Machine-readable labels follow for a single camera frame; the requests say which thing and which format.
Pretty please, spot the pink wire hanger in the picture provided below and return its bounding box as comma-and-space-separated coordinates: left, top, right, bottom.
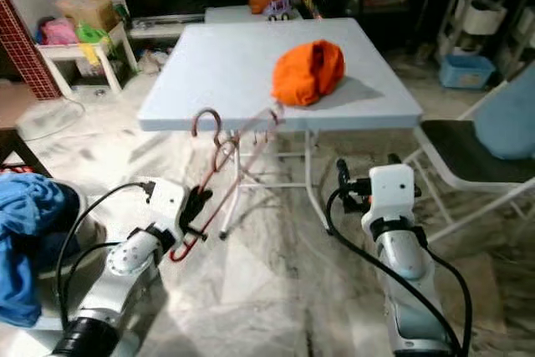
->
169, 106, 285, 263

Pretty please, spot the orange cloth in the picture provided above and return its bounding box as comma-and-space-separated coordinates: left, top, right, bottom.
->
272, 39, 346, 108

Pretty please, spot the blue cloth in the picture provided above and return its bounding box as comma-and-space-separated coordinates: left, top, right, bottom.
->
0, 171, 83, 329

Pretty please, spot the black folding chair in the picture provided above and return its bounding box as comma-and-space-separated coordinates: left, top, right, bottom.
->
401, 64, 535, 245

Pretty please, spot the silver metal basin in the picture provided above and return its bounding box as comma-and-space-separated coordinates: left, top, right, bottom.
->
54, 180, 110, 291

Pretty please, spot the blue plastic bin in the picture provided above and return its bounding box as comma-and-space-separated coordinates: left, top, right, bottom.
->
439, 54, 496, 90

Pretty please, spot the blue cushion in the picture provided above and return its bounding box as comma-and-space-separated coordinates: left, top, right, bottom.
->
472, 64, 535, 161

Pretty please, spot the white folding table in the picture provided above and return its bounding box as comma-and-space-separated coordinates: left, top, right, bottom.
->
137, 18, 425, 239

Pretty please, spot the white low tv bench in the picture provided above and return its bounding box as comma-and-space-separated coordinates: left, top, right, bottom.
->
130, 16, 208, 40

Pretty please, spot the yellow cloth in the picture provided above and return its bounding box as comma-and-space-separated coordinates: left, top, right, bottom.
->
79, 43, 101, 65

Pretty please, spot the purple toy car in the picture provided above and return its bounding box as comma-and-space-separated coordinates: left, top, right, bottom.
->
265, 0, 296, 20

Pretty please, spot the white low table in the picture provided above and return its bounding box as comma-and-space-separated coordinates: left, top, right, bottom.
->
205, 6, 302, 23

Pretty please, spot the green cloth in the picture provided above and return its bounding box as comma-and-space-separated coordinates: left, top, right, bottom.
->
77, 23, 111, 47

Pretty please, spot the small white side table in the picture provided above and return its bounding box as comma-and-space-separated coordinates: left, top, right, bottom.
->
38, 27, 139, 100

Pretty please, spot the pink bag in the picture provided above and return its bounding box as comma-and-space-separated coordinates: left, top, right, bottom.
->
40, 18, 79, 47

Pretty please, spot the cardboard box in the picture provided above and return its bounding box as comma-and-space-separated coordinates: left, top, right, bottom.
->
54, 0, 120, 33

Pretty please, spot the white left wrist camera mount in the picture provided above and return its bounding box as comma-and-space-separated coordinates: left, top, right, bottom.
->
146, 177, 189, 245

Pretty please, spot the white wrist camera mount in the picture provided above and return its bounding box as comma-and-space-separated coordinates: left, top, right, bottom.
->
146, 177, 189, 245
361, 165, 419, 241

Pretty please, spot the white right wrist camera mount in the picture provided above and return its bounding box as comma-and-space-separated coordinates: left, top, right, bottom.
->
361, 165, 419, 241

